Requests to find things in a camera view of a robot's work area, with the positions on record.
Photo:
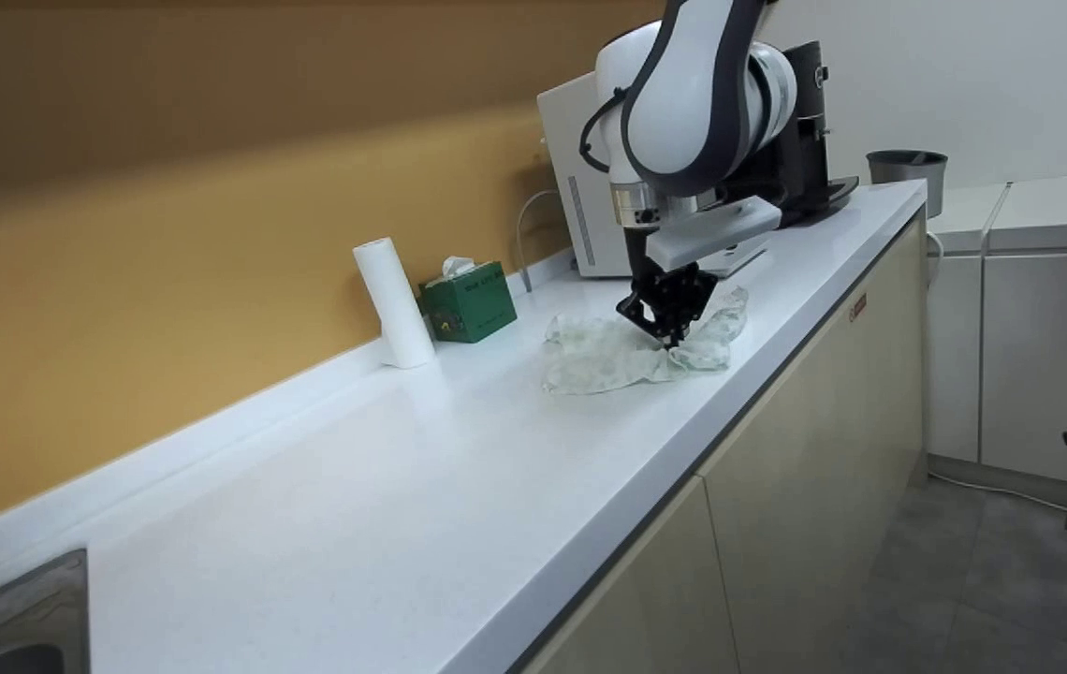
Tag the clear plastic bag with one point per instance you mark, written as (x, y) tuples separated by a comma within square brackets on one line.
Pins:
[(592, 357)]

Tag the silver water dispenser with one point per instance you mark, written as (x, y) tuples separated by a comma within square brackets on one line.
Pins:
[(575, 189)]

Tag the beige counter cabinet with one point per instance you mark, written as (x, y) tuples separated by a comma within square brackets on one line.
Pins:
[(797, 472)]

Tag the grey trash bin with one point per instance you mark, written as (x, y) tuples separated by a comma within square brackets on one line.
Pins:
[(907, 181)]

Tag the white low cabinet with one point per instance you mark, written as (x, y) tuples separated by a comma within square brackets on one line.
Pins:
[(1032, 322)]

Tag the green tissue box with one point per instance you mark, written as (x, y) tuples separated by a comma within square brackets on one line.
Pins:
[(471, 305)]

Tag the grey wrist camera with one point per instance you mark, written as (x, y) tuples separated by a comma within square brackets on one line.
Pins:
[(712, 231)]

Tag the stainless steel sink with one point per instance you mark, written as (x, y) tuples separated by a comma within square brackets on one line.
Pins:
[(11, 623)]

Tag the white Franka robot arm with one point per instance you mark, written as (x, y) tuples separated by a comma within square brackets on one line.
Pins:
[(696, 88)]

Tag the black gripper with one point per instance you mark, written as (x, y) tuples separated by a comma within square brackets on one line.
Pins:
[(683, 289)]

